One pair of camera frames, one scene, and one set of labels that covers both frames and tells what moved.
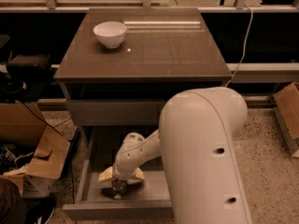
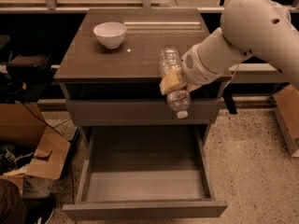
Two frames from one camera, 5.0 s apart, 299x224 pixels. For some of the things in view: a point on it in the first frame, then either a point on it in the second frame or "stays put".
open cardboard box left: x=23 y=124 stays put
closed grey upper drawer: x=116 y=112 stays put
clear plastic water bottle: x=119 y=189 -> x=171 y=60
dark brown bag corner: x=12 y=206 stays put
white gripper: x=123 y=166 -> x=195 y=68
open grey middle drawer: x=148 y=198 stays put
